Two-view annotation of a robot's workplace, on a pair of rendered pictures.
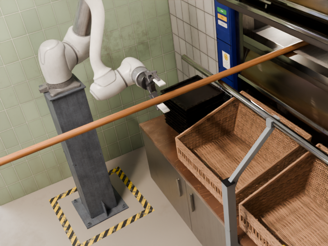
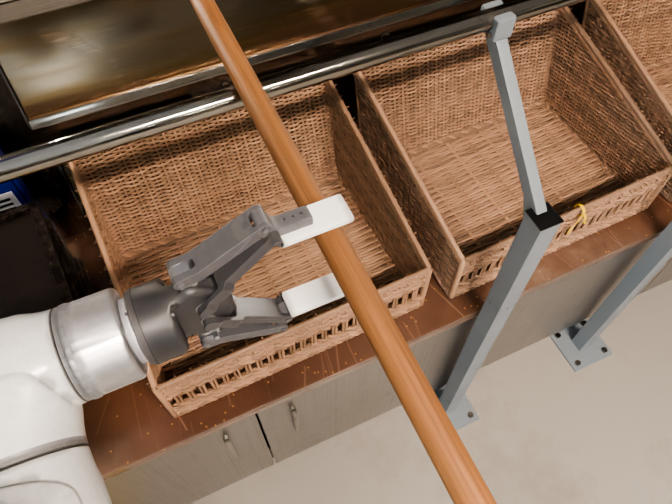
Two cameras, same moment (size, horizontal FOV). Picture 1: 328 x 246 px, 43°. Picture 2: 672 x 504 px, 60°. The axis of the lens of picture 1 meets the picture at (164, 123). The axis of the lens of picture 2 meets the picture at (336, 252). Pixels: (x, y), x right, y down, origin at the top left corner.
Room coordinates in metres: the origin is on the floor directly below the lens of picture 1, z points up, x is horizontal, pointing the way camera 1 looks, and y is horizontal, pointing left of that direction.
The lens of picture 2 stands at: (1.57, 0.29, 1.68)
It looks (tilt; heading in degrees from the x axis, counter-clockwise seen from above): 57 degrees down; 267
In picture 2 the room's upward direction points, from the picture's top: straight up
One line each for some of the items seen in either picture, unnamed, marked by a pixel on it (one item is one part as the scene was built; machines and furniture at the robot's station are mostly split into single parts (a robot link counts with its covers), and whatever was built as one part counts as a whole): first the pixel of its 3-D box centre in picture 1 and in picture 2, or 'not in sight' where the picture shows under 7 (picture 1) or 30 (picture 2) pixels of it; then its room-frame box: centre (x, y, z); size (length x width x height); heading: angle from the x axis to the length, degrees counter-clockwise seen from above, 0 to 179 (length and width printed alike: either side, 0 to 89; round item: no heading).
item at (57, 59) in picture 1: (54, 59); not in sight; (2.18, 0.55, 1.17); 0.18 x 0.16 x 0.22; 141
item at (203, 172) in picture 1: (238, 147); (253, 233); (1.70, -0.37, 0.72); 0.56 x 0.49 x 0.28; 23
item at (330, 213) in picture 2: (159, 81); (311, 220); (1.58, -0.01, 1.26); 0.07 x 0.03 x 0.01; 22
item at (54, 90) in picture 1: (57, 83); not in sight; (2.17, 0.57, 1.03); 0.22 x 0.18 x 0.06; 115
